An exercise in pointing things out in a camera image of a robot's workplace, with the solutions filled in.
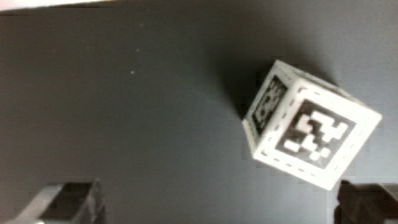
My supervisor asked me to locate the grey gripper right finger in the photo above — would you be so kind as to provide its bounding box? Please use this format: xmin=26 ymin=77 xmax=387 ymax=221
xmin=333 ymin=180 xmax=398 ymax=224

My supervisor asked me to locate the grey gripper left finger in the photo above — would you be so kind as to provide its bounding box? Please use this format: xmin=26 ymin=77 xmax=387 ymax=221
xmin=15 ymin=181 xmax=106 ymax=224

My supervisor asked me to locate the white tagged leg cube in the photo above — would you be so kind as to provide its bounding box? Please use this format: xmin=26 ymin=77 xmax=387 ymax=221
xmin=241 ymin=61 xmax=381 ymax=189

